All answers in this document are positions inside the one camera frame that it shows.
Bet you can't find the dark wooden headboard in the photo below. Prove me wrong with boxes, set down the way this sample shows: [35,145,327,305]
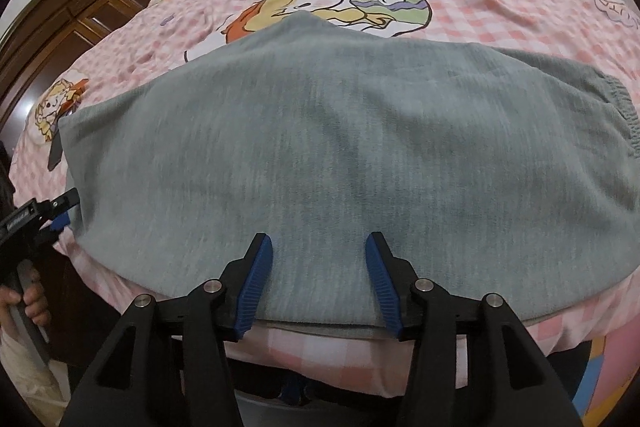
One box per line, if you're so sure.
[0,0,197,120]

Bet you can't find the black smartphone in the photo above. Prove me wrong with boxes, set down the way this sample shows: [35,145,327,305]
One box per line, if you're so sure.
[49,126,65,171]

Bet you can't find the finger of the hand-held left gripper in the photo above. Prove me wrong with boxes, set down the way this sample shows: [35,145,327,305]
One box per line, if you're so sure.
[47,214,72,242]
[50,188,82,214]

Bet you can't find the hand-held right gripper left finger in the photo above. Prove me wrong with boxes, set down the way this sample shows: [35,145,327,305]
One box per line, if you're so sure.
[60,233,275,427]

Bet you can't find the person's left forearm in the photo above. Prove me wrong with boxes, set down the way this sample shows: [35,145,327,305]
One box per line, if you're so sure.
[0,319,68,410]

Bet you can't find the person's left hand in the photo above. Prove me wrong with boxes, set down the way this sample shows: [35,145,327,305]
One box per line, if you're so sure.
[0,268,52,329]

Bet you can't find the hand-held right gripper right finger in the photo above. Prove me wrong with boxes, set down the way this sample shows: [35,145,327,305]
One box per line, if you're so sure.
[364,231,584,427]

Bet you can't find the grey pants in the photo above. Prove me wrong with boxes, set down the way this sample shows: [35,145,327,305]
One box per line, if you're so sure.
[59,13,640,329]

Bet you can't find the colourful patterned cloth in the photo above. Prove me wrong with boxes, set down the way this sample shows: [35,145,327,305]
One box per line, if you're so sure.
[575,329,637,414]

